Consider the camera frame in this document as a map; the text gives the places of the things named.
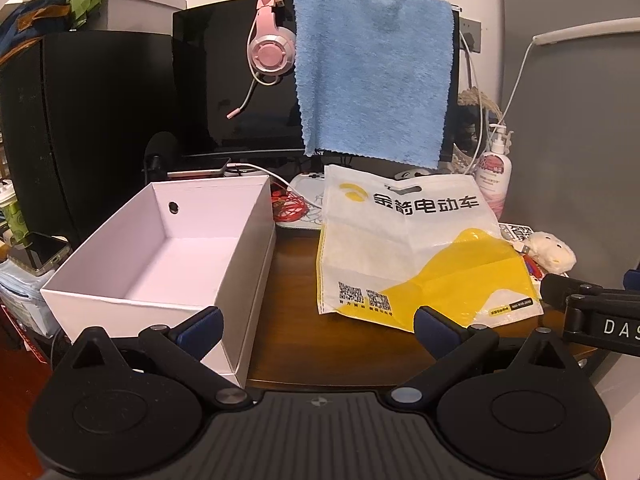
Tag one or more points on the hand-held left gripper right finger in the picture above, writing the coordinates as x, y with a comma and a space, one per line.
432, 327

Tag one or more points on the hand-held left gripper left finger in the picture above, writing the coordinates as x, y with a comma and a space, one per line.
202, 332

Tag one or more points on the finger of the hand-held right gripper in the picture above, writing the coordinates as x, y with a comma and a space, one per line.
590, 320

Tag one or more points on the white cardboard drawer box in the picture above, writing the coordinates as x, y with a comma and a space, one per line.
175, 260

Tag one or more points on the white and yellow plastic bag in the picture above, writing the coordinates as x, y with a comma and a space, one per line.
400, 240

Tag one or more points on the white plush toy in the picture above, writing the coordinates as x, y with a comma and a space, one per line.
550, 252

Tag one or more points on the red pen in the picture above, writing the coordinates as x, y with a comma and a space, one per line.
532, 266

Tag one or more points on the black and white book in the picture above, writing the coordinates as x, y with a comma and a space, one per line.
515, 232

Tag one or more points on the small white device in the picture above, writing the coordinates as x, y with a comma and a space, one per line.
412, 175

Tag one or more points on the white pump lotion bottle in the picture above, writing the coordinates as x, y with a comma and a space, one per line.
492, 175

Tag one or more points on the pink edged phone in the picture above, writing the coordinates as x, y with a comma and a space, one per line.
200, 165

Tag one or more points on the black smartphone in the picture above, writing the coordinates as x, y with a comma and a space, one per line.
40, 252

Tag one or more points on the anime print pad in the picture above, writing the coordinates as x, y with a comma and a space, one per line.
305, 182

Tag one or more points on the stack of face masks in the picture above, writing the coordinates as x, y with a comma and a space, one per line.
20, 300

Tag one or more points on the green drink cup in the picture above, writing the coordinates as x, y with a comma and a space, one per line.
12, 215

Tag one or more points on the black computer monitor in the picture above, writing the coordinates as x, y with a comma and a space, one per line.
215, 105

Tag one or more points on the blue towel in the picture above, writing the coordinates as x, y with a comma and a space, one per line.
370, 70

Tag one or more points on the white plastic strip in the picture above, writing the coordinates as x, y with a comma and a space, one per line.
585, 30

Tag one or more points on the pink headset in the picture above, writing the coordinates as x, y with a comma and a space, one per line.
270, 50

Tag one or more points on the white storage box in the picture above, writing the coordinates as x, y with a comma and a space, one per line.
145, 10

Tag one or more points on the blue and orange bag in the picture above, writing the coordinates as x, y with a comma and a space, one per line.
25, 25

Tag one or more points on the wall power outlet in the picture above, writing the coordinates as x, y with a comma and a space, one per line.
472, 35

